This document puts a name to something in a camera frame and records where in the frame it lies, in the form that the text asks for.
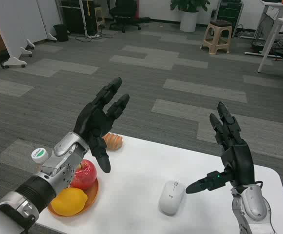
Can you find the large white rolling partition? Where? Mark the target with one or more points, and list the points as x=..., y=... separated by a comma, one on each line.
x=7, y=24

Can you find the clear bottle green-white cap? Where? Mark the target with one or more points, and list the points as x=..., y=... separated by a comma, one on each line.
x=39, y=154

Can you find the black waste bin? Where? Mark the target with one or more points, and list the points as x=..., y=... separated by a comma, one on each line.
x=61, y=33

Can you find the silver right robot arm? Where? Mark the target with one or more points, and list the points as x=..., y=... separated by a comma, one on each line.
x=253, y=202

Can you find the red apple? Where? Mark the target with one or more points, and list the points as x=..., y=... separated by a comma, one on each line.
x=86, y=175

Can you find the white computer mouse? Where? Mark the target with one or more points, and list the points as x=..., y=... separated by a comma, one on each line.
x=171, y=197

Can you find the white plant pot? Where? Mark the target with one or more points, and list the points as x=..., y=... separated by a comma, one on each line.
x=189, y=22

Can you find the beige stool brown seat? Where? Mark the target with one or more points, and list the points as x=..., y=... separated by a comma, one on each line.
x=220, y=27

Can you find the white power strip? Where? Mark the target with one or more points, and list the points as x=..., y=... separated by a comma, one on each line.
x=93, y=35

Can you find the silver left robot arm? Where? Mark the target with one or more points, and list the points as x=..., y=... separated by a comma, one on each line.
x=63, y=156

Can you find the narrow tan stool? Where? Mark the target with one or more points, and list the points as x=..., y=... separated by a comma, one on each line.
x=98, y=8

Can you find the green potted plant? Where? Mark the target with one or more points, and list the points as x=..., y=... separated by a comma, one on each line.
x=190, y=5

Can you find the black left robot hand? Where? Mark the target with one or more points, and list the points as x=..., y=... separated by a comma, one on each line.
x=92, y=122

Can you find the black computer tower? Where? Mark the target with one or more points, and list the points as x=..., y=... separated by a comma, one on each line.
x=73, y=17

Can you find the black green server rack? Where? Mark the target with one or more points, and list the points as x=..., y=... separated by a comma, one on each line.
x=229, y=12

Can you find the black office chair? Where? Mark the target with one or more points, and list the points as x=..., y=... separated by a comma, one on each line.
x=123, y=9

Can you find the yellow lemon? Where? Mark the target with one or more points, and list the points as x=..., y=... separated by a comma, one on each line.
x=69, y=202

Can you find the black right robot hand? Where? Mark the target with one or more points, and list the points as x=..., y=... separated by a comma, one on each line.
x=241, y=163

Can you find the ridged brown bread loaf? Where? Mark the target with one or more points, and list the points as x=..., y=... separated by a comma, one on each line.
x=114, y=142

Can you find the orange round plate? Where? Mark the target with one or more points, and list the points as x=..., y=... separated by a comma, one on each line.
x=92, y=197

